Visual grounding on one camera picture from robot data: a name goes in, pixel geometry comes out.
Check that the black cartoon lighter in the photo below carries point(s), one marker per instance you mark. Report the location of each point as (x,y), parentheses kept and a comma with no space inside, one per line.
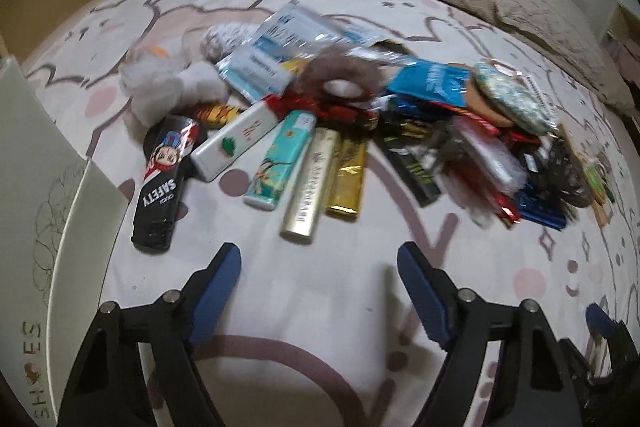
(165,187)

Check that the crumpled white plastic bag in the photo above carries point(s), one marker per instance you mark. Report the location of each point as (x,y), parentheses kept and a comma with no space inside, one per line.
(155,82)

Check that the round brown wooden disc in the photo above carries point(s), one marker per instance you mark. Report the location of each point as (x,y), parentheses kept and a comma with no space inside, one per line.
(482,107)

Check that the red foil packet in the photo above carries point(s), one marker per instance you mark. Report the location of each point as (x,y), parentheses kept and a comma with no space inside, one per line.
(340,112)

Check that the square quilted beige pillow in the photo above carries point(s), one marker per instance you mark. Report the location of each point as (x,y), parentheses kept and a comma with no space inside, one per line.
(545,27)

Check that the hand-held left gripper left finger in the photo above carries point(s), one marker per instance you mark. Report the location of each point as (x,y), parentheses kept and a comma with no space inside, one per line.
(215,297)

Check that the white red-capped lighter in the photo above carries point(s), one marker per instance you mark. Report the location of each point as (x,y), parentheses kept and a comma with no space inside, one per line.
(230,142)

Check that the yellow cartoon badge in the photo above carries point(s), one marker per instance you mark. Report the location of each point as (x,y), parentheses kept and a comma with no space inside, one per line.
(220,114)

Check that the blue foil packet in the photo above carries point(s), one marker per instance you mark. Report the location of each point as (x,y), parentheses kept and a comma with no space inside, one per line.
(430,82)

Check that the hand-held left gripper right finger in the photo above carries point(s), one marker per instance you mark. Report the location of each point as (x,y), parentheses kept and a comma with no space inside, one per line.
(425,297)

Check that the large white-blue medicine packet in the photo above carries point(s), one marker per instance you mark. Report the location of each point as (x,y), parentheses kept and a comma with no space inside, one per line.
(285,32)

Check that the brown bandage roll in bag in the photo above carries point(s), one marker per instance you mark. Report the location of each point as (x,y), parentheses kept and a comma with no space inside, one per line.
(350,72)

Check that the small white-blue medicine packet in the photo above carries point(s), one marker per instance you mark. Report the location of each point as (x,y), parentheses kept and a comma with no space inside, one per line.
(255,72)

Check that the champagne metallic lighter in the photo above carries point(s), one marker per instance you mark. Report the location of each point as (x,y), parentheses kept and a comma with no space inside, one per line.
(310,187)

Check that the teal illustrated lighter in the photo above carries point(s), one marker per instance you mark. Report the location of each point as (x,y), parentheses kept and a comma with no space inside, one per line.
(275,167)

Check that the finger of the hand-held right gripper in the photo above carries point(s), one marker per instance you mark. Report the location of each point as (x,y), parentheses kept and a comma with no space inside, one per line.
(602,322)

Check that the gold metallic lighter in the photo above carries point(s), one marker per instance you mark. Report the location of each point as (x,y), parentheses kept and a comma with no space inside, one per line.
(347,177)

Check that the black green-lettered lighter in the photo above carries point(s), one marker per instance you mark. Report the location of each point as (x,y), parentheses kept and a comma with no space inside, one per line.
(415,177)

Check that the green round wooden coaster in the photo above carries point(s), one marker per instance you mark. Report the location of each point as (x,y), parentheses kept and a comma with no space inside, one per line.
(600,182)

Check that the white cardboard box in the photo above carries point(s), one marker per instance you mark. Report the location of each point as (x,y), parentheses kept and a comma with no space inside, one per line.
(30,157)

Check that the blue metallic lighter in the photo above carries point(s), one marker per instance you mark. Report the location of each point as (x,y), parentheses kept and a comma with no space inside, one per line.
(540,209)

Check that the white crochet pouch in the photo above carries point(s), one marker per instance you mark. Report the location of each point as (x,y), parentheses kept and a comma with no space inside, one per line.
(225,39)

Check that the clear plastic case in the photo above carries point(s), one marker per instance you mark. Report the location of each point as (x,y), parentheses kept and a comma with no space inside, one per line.
(487,162)

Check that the blue striped mask packet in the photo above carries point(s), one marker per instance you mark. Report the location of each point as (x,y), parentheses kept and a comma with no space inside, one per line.
(362,36)

